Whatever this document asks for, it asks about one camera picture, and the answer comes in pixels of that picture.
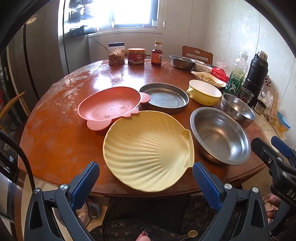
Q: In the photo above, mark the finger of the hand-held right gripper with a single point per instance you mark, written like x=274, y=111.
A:
x=266, y=153
x=281, y=147

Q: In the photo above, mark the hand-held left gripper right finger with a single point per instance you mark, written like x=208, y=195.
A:
x=207, y=185

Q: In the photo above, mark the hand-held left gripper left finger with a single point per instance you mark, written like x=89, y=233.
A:
x=85, y=183

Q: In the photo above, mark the large steel bowl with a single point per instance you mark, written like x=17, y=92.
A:
x=217, y=136

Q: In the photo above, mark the medium steel bowl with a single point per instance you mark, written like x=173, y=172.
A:
x=238, y=111

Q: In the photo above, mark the yellow shell-shaped plate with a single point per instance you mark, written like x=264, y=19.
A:
x=143, y=150

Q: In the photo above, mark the pink animal-shaped plate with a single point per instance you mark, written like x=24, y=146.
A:
x=108, y=104

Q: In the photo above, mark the round metal pan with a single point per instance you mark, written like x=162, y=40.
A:
x=164, y=97

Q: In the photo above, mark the person's right hand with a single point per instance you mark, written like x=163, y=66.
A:
x=272, y=205

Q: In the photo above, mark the blue ribbed plastic item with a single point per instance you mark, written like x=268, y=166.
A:
x=283, y=120

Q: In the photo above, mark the light wooden utensil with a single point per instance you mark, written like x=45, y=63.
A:
x=275, y=104

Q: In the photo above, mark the small steel cup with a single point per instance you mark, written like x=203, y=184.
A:
x=259, y=107

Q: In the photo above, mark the clear plastic cup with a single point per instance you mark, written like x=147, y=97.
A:
x=246, y=95

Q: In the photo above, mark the dark floral clothing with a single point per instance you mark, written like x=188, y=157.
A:
x=161, y=229

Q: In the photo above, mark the black thermos flask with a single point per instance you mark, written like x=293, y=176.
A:
x=255, y=76

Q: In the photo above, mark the green plastic bottle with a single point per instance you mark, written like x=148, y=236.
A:
x=234, y=78

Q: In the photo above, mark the red snack packet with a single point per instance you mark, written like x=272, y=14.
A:
x=218, y=73

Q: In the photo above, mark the white dish with food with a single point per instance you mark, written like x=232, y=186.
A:
x=208, y=77

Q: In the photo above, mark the white ceramic bowl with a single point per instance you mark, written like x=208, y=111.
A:
x=199, y=61
x=203, y=68

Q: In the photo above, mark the small steel bowl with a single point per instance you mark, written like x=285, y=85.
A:
x=181, y=61

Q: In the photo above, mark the clear jar black lid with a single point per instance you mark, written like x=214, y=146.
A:
x=116, y=55

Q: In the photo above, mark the red jar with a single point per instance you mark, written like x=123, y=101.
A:
x=136, y=58

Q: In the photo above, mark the brown sauce bottle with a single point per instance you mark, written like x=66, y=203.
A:
x=156, y=56

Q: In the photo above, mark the grey refrigerator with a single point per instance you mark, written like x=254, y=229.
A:
x=46, y=46

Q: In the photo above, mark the black hanging storage rack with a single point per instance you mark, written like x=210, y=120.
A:
x=79, y=30

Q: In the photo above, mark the small clear jar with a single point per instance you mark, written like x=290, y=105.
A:
x=154, y=22

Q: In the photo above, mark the window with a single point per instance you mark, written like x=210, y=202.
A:
x=129, y=11

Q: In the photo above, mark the chair with yellow frame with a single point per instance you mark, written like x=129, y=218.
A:
x=13, y=98

